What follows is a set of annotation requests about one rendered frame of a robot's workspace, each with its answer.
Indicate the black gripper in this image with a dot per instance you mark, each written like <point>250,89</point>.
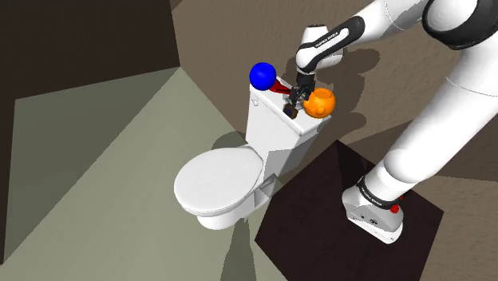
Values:
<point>304,81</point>

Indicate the small dark cube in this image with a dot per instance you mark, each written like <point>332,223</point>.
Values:
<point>290,112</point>

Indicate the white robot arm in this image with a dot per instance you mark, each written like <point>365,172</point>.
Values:
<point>435,128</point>

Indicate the red flat object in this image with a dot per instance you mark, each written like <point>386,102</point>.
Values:
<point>281,87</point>

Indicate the orange round pot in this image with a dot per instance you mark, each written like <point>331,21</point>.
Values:
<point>320,102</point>

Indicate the blue ball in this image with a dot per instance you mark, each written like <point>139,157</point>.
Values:
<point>262,76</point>

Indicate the white toilet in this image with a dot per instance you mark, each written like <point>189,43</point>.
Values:
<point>221,179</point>

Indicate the dark robot stand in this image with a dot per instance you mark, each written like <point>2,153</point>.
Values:
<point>311,218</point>

